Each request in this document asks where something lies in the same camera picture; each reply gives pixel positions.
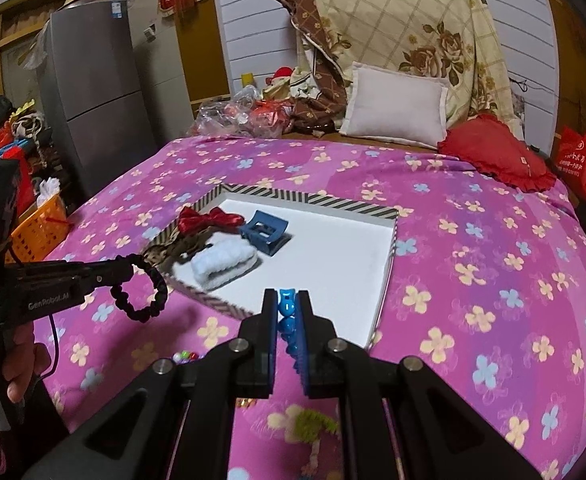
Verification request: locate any red shopping bag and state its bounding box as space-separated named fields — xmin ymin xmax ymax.
xmin=553 ymin=120 xmax=586 ymax=206

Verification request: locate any person's dark patterned clothing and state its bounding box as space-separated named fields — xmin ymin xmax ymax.
xmin=0 ymin=385 xmax=68 ymax=480

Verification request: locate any clear plastic bag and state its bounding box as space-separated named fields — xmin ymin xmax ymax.
xmin=193 ymin=85 xmax=264 ymax=136

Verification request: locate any black braided hair tie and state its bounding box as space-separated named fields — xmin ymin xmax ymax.
xmin=109 ymin=252 xmax=170 ymax=323

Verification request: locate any dark blue hair claw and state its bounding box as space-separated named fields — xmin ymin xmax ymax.
xmin=239 ymin=210 xmax=294 ymax=256

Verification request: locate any bright blue plastic hair clip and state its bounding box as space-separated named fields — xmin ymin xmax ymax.
xmin=277 ymin=287 xmax=301 ymax=376

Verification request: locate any red heart pillow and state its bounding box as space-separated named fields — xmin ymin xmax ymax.
xmin=437 ymin=114 xmax=559 ymax=193

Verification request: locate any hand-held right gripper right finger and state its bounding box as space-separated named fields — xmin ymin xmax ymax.
xmin=295 ymin=289 xmax=541 ymax=480

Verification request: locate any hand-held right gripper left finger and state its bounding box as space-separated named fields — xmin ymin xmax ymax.
xmin=23 ymin=287 xmax=280 ymax=480

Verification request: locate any pink floral bedsheet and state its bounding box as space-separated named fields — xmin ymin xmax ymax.
xmin=38 ymin=135 xmax=586 ymax=480

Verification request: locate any person's left hand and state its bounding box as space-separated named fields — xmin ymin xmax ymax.
xmin=0 ymin=322 xmax=54 ymax=406

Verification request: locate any leopard print scrunchie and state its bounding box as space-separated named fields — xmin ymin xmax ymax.
xmin=143 ymin=232 xmax=214 ymax=266

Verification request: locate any grey refrigerator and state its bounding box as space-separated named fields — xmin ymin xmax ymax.
xmin=35 ymin=0 xmax=196 ymax=201

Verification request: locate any green fuzzy hair tie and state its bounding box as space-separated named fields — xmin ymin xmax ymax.
xmin=288 ymin=407 xmax=341 ymax=461

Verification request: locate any red hair bow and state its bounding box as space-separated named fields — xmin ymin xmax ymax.
xmin=177 ymin=206 xmax=246 ymax=236

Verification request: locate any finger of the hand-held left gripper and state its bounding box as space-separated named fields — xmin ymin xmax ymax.
xmin=75 ymin=255 xmax=136 ymax=288

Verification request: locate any red plush toy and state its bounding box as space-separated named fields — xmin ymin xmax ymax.
xmin=265 ymin=66 xmax=299 ymax=98

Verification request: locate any white pillow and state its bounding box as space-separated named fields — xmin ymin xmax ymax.
xmin=342 ymin=61 xmax=450 ymax=148

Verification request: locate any orange plastic basket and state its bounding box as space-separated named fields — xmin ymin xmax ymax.
xmin=5 ymin=192 xmax=71 ymax=263

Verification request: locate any beige rope bundle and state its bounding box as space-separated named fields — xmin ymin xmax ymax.
xmin=10 ymin=112 xmax=48 ymax=138

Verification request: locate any striped box with white inside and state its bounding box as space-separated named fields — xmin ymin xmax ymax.
xmin=140 ymin=184 xmax=400 ymax=351

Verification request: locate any wooden door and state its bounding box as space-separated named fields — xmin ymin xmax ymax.
xmin=178 ymin=0 xmax=234 ymax=106

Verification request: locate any light blue fluffy hair clip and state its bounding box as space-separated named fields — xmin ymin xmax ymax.
xmin=189 ymin=240 xmax=260 ymax=291

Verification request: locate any red packet in plastic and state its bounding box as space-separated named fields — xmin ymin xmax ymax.
xmin=245 ymin=97 xmax=294 ymax=136

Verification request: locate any black cable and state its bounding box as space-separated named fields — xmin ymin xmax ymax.
xmin=23 ymin=305 xmax=61 ymax=396

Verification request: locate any white plastic bag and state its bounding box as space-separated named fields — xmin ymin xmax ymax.
xmin=35 ymin=177 xmax=64 ymax=206

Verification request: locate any beige floral quilt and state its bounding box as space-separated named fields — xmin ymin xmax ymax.
xmin=264 ymin=0 xmax=516 ymax=136

